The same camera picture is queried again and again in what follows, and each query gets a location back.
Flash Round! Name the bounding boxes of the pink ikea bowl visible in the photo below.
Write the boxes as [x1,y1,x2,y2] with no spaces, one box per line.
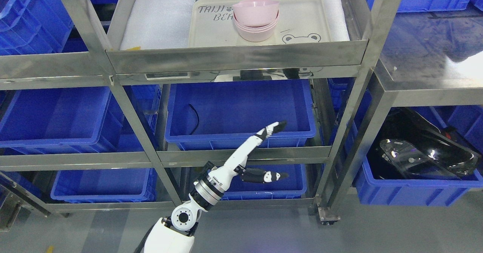
[232,0,280,27]

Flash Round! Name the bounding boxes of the black glossy helmet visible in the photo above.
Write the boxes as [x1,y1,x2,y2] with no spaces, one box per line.
[367,107,481,180]

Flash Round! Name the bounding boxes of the blue bin with helmet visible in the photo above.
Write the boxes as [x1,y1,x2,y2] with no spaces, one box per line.
[355,108,482,207]

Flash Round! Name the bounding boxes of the beige bear tray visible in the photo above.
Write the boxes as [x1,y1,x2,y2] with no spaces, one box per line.
[188,0,333,48]

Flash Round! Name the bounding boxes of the stacked pink bowls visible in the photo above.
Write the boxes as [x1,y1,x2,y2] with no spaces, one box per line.
[233,11,279,42]

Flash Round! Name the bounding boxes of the steel shelf rack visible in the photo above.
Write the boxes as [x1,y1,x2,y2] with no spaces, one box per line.
[1,0,482,225]

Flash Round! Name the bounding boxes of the blue bin left shelf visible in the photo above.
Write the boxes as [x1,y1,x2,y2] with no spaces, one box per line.
[0,87,125,155]

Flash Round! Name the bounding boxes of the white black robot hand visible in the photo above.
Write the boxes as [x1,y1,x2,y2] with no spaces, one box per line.
[198,121,289,195]

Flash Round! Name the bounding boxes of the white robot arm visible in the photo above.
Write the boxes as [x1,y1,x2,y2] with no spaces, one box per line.
[134,161,227,253]

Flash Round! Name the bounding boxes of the blue bin centre shelf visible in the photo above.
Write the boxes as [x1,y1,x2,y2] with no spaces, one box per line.
[165,80,316,150]

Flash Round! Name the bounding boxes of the blue bin bottom centre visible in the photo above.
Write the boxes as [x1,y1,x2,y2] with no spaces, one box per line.
[222,164,307,201]

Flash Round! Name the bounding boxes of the blue bin shelf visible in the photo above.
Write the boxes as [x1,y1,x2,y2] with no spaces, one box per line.
[0,87,125,155]
[165,80,316,150]

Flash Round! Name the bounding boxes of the blue bin bottom left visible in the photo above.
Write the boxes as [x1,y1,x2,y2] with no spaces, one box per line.
[50,168,158,204]

